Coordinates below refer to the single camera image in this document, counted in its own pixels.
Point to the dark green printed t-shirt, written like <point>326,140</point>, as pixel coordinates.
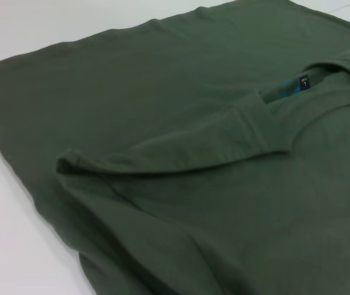
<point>174,153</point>

